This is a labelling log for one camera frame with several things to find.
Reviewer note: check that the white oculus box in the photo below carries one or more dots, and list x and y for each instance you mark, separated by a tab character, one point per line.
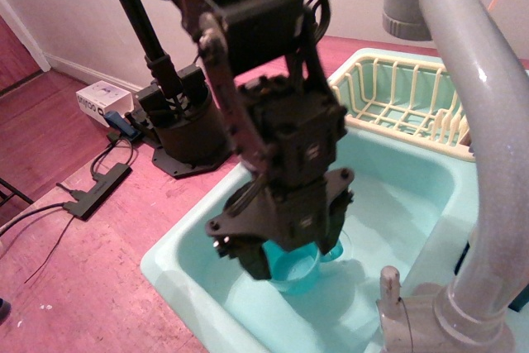
101	97

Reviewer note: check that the black tripod pole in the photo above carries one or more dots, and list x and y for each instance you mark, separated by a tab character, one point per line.
158	61

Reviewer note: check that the light teal toy sink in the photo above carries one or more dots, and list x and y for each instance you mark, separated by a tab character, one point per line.
413	209

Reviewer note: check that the black usb hub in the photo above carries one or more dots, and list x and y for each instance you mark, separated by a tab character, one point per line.
85	204

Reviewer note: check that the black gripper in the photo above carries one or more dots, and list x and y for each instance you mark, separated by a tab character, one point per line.
291	218

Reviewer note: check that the cream dish rack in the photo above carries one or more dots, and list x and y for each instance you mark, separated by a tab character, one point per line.
406	97

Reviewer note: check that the blue clamp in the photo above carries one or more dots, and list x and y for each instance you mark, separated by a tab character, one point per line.
116	121

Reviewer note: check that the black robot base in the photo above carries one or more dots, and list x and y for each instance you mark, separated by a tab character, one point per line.
187	133

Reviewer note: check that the teal plastic cup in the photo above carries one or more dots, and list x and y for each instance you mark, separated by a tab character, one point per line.
296	271

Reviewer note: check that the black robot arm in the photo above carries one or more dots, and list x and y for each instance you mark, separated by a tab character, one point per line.
284	122

